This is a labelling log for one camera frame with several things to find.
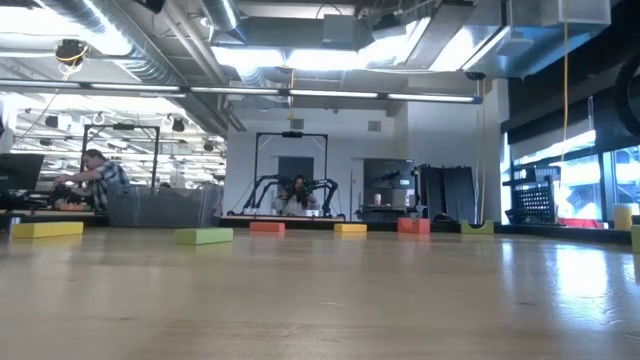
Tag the yellow foam block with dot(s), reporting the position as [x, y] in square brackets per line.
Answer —
[350, 228]
[47, 229]

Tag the red notched foam block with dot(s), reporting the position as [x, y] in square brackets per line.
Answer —
[407, 228]

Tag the green arched foam block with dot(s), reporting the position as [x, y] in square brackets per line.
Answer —
[466, 229]

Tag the black background robot arm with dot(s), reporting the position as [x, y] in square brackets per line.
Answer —
[260, 192]
[330, 192]

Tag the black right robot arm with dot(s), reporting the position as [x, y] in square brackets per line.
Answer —
[629, 100]

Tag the person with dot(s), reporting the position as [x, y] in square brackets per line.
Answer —
[299, 197]
[107, 180]

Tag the dark grey door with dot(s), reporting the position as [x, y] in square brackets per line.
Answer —
[295, 167]

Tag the long LED light bar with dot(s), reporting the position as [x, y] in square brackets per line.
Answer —
[330, 93]

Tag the black curtain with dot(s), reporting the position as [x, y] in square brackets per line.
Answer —
[450, 192]

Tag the dark grey translucent bin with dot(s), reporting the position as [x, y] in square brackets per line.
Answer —
[150, 207]

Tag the black perforated cart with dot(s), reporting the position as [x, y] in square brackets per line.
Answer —
[535, 202]

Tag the red low object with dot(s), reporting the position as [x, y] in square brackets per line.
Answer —
[580, 223]

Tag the black computer monitor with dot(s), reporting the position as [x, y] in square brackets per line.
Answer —
[20, 171]

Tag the yellow cylinder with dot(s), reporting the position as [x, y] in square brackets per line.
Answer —
[624, 217]

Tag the small green foam block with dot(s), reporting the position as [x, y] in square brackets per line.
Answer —
[636, 239]

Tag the black background station frame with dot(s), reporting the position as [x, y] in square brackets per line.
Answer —
[122, 126]
[292, 134]

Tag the grey wall vent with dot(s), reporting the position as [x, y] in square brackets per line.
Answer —
[297, 124]
[374, 126]

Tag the black ceiling camera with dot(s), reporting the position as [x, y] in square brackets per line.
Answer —
[475, 76]

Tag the silver spiral air duct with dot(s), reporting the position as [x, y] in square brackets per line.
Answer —
[145, 60]
[220, 12]

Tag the silver rectangular air duct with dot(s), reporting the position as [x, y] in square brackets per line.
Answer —
[500, 40]

